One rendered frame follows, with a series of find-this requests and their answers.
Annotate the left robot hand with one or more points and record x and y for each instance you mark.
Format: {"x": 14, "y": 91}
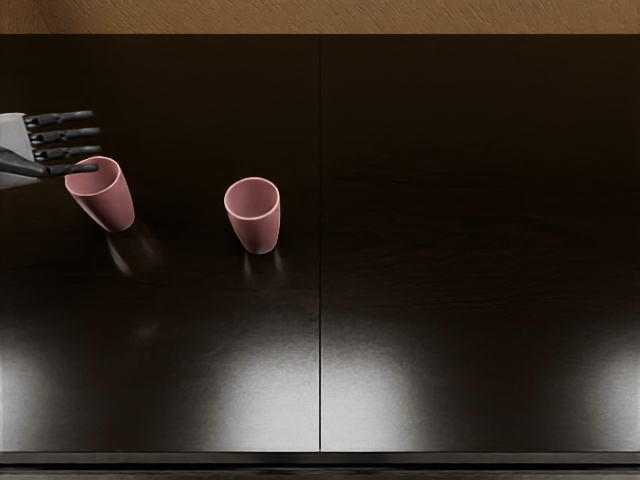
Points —
{"x": 12, "y": 137}

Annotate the pink cup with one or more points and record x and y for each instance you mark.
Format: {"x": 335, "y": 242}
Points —
{"x": 255, "y": 222}
{"x": 107, "y": 202}

